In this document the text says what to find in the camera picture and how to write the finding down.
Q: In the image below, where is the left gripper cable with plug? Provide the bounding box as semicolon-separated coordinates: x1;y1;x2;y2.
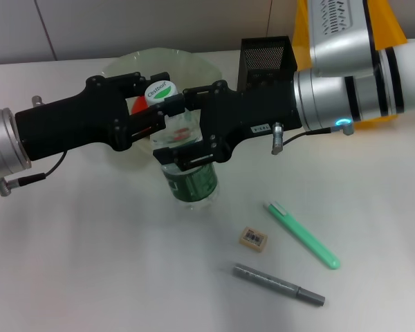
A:
0;95;69;197

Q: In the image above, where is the clear water bottle green label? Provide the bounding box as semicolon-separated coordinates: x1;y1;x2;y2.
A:
144;80;219;211

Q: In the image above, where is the mint green pen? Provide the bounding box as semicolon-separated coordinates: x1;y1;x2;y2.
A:
262;201;342;270

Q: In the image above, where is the yellow plastic bin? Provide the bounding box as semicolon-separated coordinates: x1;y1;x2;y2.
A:
292;0;409;129

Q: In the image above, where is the black mesh pen holder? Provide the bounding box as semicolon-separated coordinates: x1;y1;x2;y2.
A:
237;35;298;93

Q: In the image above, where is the orange fruit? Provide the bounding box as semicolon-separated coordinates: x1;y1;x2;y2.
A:
131;95;154;115

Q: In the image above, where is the gripper cable with plug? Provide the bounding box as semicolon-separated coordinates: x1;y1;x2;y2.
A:
0;95;69;197
270;120;356;156

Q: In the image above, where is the beige eraser with barcode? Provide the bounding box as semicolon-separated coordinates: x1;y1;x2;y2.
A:
239;226;268;253

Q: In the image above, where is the pale green glass fruit plate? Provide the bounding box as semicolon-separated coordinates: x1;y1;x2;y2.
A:
99;47;225;171

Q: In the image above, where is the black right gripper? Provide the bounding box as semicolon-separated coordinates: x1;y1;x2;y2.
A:
152;80;302;173

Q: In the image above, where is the right gripper cable with plug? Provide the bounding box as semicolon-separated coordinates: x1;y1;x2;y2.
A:
270;120;356;156

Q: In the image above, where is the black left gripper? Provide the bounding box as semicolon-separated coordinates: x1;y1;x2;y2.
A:
15;71;187;163

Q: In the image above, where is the grey marker pen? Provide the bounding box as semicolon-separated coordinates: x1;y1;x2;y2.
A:
228;263;326;308

